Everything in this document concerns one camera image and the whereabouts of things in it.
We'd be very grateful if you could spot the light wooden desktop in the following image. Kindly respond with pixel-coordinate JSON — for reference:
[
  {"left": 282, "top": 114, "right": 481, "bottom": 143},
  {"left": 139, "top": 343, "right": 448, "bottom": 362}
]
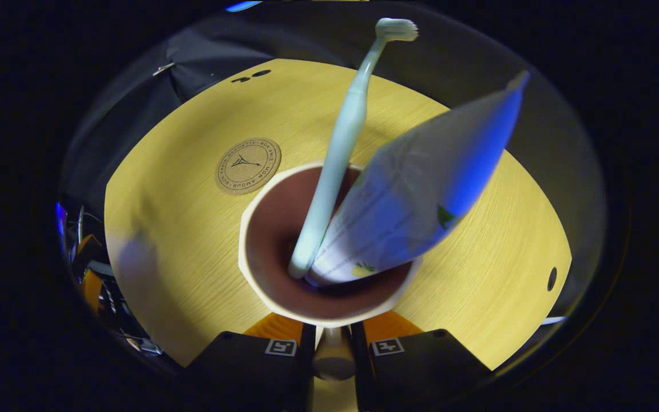
[{"left": 104, "top": 58, "right": 572, "bottom": 412}]

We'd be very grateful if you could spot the pale green toothbrush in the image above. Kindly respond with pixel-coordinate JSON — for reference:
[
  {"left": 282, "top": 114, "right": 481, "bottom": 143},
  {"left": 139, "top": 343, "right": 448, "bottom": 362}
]
[{"left": 288, "top": 17, "right": 419, "bottom": 280}]

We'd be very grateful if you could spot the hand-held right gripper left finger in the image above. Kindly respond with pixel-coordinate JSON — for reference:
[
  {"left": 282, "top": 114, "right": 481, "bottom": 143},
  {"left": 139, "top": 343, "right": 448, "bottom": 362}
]
[{"left": 184, "top": 312, "right": 316, "bottom": 401}]

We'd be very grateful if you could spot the round cork coaster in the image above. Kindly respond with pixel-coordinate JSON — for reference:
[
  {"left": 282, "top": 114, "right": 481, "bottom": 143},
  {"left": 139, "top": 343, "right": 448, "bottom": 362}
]
[{"left": 215, "top": 137, "right": 282, "bottom": 196}]

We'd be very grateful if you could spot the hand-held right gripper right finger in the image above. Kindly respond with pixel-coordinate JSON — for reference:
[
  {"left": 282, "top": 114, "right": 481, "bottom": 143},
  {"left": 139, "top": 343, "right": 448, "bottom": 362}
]
[{"left": 351, "top": 311, "right": 493, "bottom": 401}]

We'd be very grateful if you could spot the beige cup with handle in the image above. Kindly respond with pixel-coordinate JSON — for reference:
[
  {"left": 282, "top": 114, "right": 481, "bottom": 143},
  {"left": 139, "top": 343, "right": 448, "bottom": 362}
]
[{"left": 238, "top": 160, "right": 424, "bottom": 383}]

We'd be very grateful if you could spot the white toothpaste tube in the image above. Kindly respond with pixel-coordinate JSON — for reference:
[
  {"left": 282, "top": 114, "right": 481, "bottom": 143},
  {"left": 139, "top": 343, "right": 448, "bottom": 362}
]
[{"left": 307, "top": 70, "right": 531, "bottom": 287}]

